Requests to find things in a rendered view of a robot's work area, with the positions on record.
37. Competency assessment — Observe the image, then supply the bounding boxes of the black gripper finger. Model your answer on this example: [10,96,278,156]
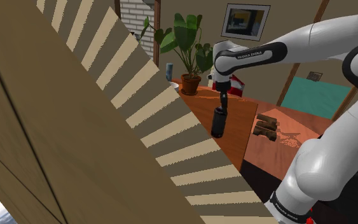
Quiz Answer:
[219,92,229,110]

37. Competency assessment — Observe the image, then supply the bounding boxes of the red and white box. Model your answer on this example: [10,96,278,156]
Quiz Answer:
[211,74,246,97]

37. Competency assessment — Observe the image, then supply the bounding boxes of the black cylindrical bottle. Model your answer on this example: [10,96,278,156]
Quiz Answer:
[210,106,228,139]

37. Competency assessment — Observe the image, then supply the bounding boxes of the orange wooden table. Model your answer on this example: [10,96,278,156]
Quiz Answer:
[170,78,335,204]

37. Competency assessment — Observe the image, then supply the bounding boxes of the brown stacked wooden blocks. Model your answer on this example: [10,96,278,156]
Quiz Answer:
[252,113,280,142]

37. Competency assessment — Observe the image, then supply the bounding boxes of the blue-grey tall cup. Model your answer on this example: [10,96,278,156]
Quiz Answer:
[165,62,174,82]

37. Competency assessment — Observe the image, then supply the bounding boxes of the green potted plant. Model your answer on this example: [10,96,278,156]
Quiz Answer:
[139,13,214,96]

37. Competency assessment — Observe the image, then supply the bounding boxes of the teal flat panel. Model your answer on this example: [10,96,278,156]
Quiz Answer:
[280,76,354,120]

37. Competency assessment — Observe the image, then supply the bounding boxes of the framed wall picture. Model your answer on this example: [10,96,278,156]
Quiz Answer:
[221,3,272,42]

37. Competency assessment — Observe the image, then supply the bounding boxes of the small grey wall frame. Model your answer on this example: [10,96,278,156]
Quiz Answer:
[306,71,324,82]

